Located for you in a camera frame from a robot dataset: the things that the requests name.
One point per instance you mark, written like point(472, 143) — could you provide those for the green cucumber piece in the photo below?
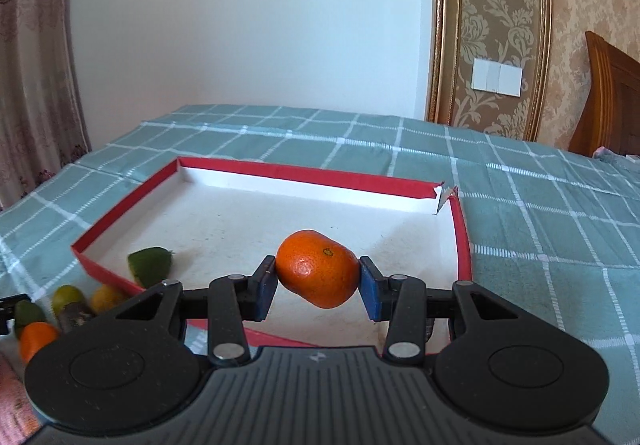
point(27, 313)
point(150, 266)

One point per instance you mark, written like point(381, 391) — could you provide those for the yellow-brown small fruit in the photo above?
point(105, 298)

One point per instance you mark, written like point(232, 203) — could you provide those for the dark eggplant piece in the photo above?
point(74, 315)

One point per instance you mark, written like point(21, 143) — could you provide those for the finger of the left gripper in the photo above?
point(7, 310)

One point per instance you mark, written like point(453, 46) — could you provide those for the teal checked bedsheet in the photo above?
point(550, 231)

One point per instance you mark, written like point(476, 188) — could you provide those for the wooden headboard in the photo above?
point(611, 117)

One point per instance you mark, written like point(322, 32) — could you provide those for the orange mandarin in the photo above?
point(317, 268)
point(34, 337)

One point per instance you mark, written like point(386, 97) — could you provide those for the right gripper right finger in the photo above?
point(492, 361)

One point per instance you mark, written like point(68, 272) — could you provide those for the green round fruit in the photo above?
point(64, 295)

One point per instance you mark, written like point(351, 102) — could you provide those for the floral beige curtain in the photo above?
point(42, 126)

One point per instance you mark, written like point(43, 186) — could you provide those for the gold wall frame moulding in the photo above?
point(513, 32)

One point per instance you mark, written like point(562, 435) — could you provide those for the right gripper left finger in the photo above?
point(144, 361)

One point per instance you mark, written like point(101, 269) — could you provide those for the red shallow cardboard box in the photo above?
point(222, 217)

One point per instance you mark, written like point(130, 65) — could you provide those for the white wall switch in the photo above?
point(493, 77)

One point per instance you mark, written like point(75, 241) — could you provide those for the pink towel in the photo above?
point(17, 420)

